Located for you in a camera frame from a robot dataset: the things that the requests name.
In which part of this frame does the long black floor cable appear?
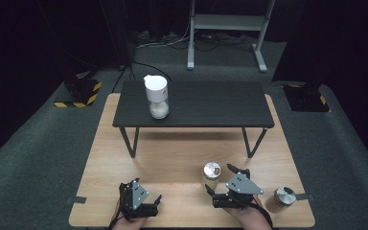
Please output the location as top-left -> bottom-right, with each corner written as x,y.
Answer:
110,59 -> 173,94

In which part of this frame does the grey tape strip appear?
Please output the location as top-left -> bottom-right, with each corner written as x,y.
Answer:
65,195 -> 87,205
293,193 -> 314,202

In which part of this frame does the black floor cable tangle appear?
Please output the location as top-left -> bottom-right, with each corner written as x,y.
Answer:
194,31 -> 257,53

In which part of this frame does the white desk stand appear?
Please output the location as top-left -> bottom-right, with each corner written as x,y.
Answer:
186,0 -> 277,74

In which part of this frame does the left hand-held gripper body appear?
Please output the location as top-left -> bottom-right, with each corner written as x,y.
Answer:
119,178 -> 160,221

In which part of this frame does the small black table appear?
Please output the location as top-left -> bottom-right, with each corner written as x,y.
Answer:
111,80 -> 276,159

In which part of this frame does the silver-lid jar of yellow grains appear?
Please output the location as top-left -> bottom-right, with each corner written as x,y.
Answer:
201,160 -> 222,192

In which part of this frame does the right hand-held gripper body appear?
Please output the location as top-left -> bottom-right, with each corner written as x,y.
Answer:
212,168 -> 265,211

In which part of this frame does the black yellow striped base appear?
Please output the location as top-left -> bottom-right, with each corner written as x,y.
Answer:
54,76 -> 104,109
282,82 -> 331,113

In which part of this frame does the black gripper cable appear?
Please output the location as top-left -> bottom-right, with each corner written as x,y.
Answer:
107,202 -> 123,230
249,202 -> 275,230

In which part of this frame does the black curtain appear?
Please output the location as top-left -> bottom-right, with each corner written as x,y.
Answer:
121,0 -> 194,36
271,0 -> 368,180
0,0 -> 132,171

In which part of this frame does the person's left hand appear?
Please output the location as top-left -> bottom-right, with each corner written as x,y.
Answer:
110,216 -> 149,230

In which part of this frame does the white floor cable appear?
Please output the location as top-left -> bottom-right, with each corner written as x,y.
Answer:
135,17 -> 194,50

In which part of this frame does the person's right hand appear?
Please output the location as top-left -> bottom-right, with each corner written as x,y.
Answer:
224,195 -> 273,230

